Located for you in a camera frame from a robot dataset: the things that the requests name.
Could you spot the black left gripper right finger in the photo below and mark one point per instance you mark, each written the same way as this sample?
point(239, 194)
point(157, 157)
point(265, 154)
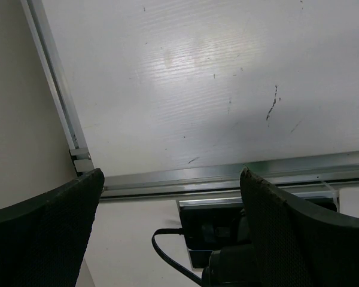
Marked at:
point(296, 242)

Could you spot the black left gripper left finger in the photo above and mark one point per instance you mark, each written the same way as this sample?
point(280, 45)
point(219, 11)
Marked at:
point(43, 239)

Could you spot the aluminium table frame rail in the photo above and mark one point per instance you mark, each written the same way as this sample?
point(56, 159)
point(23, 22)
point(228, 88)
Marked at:
point(177, 97)

